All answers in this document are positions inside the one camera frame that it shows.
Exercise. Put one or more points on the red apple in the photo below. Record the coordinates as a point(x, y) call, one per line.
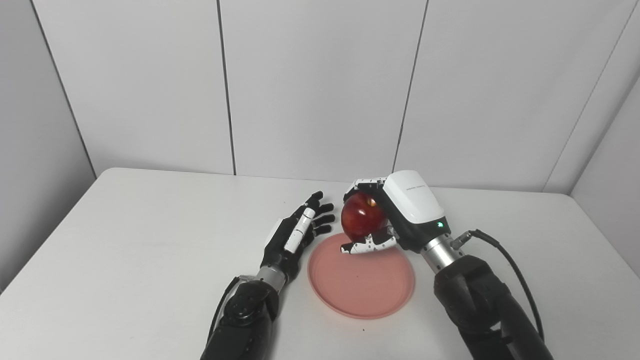
point(362, 217)

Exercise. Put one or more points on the pink round plate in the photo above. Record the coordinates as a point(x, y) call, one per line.
point(360, 285)

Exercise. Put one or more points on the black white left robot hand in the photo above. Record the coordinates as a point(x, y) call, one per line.
point(290, 245)

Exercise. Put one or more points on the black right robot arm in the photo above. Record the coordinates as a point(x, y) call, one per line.
point(480, 300)

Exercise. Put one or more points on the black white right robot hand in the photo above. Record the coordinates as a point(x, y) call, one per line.
point(412, 210)

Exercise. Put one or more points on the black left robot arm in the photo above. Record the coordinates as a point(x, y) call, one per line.
point(245, 320)

